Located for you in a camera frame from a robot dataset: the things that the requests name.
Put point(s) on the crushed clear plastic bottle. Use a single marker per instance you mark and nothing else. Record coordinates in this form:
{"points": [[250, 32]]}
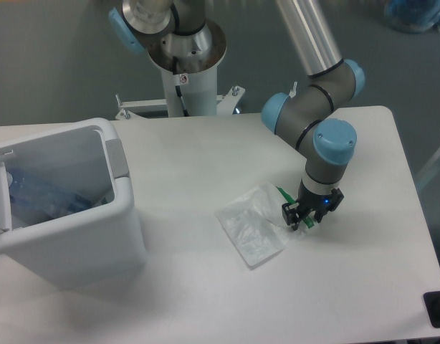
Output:
{"points": [[38, 196]]}

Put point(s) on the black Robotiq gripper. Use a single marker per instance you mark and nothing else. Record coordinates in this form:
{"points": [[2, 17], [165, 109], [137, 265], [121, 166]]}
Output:
{"points": [[308, 202]]}

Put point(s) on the white trash can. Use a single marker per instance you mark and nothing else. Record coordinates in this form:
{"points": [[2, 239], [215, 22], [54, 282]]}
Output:
{"points": [[88, 158]]}

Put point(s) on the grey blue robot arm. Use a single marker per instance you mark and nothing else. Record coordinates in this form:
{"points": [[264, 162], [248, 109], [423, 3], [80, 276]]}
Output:
{"points": [[304, 121]]}

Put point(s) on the white pedestal base frame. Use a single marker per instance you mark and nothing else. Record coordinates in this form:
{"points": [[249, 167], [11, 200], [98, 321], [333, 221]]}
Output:
{"points": [[188, 100]]}

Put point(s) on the blue plastic bag on floor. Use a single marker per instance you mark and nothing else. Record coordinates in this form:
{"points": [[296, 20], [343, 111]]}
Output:
{"points": [[413, 17]]}

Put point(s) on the white green plastic bag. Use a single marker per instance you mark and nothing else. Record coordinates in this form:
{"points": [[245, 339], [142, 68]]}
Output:
{"points": [[255, 225]]}

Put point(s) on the white frame at right edge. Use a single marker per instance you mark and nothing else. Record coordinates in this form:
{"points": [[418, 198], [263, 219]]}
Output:
{"points": [[428, 172]]}

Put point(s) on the black device at table edge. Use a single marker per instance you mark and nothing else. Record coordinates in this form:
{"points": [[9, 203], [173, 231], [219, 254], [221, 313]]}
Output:
{"points": [[432, 303]]}

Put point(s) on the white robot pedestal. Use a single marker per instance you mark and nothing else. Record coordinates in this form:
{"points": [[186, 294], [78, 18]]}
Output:
{"points": [[192, 58]]}

